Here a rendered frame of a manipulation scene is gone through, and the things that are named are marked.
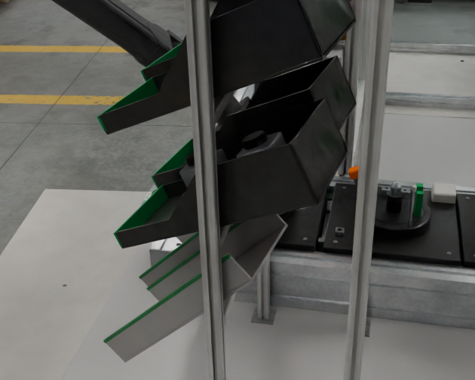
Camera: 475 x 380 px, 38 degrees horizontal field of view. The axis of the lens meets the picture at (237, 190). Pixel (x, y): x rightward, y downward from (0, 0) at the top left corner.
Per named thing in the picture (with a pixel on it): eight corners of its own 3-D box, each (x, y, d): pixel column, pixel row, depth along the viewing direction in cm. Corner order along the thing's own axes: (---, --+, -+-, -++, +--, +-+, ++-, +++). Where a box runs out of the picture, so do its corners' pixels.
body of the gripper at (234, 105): (254, 102, 131) (229, 72, 129) (243, 124, 123) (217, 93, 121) (229, 120, 134) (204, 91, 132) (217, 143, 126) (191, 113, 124)
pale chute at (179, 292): (124, 363, 97) (102, 341, 97) (167, 307, 108) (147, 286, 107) (252, 282, 81) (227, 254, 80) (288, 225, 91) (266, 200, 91)
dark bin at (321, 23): (106, 135, 79) (75, 77, 77) (159, 94, 89) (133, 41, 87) (323, 59, 64) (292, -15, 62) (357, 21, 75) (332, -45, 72)
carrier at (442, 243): (323, 255, 125) (325, 197, 118) (335, 190, 145) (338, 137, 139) (461, 271, 120) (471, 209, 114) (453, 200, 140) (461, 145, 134)
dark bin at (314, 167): (121, 249, 87) (93, 200, 85) (169, 199, 97) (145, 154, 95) (317, 205, 72) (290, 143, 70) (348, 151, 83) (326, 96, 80)
